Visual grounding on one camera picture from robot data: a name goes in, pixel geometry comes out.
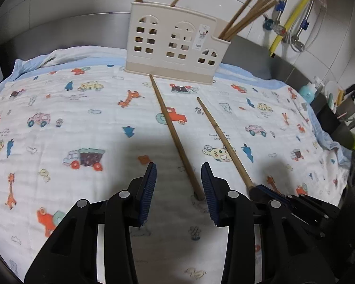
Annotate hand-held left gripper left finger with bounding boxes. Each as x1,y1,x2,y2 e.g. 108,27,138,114
24,162,158,284

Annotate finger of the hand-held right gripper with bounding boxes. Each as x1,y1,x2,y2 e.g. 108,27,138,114
249,184,294,207

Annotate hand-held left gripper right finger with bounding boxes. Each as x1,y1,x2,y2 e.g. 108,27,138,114
200,162,335,284

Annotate beige plastic utensil holder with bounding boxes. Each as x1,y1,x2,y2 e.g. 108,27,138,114
125,1,232,86

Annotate dark knife rack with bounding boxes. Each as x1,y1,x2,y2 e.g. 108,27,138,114
310,92,355,149

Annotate teal bottle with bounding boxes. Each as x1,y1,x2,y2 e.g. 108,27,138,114
299,77,319,105

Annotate printed blanket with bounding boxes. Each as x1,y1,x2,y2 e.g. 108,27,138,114
0,46,353,284

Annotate white cup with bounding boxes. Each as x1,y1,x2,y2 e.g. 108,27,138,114
324,81,339,102

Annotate metal angle valve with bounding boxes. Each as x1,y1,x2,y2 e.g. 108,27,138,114
290,35,305,51

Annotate metal faucet pipes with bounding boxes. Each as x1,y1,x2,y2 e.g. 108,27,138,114
296,0,329,54

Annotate yellow corrugated hose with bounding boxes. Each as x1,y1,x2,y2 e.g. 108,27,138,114
269,0,328,57

